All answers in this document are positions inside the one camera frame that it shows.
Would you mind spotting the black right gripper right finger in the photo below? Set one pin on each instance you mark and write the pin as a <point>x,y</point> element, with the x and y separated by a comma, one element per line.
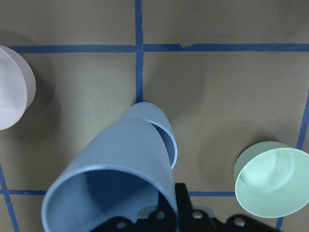
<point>184,204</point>

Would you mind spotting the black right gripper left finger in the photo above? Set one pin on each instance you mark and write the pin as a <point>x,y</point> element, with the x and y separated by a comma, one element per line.
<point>165,201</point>

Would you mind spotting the blue cup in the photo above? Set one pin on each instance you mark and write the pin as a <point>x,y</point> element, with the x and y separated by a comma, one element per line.
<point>123,170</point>
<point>154,115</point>

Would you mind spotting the green bowl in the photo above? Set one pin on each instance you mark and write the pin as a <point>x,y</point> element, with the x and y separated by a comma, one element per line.
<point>272,179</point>

